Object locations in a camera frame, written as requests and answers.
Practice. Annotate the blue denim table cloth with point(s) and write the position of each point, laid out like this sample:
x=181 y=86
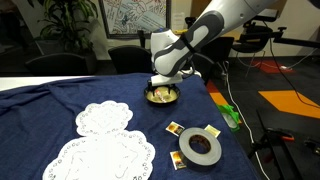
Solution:
x=40 y=116

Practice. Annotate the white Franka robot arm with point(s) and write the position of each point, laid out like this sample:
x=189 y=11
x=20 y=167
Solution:
x=200 y=30

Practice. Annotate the green plastic object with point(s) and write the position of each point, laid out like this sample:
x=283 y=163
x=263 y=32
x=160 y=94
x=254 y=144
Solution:
x=230 y=111

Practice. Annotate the green potted plant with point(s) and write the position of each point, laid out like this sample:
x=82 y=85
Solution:
x=66 y=23

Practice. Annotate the cream bowl with striped rim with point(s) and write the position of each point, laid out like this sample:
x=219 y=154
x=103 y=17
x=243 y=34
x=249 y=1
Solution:
x=160 y=101

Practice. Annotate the black tripod stand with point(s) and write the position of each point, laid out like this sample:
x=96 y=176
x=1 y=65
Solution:
x=266 y=146

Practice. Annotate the white paper lace doily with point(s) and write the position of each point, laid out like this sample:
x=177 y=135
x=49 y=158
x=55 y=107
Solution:
x=104 y=118
x=100 y=156

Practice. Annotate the white red-dotted sharpie marker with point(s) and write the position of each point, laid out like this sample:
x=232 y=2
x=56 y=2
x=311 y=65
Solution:
x=162 y=97

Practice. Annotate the black office chair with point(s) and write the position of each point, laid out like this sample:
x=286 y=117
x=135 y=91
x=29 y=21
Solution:
x=256 y=36

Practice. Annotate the grey duct tape roll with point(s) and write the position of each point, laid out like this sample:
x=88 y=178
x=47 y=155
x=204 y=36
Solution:
x=186 y=150

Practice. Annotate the plain white packet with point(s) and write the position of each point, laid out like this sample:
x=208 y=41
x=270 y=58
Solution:
x=213 y=130

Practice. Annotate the framed drawing poster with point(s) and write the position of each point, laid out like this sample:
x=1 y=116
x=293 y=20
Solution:
x=133 y=16

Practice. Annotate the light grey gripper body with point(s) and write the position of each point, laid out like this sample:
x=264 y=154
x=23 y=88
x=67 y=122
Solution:
x=165 y=80

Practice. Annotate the tea packet with cup print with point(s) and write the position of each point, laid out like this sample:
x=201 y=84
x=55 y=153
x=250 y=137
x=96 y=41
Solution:
x=174 y=128
x=176 y=160

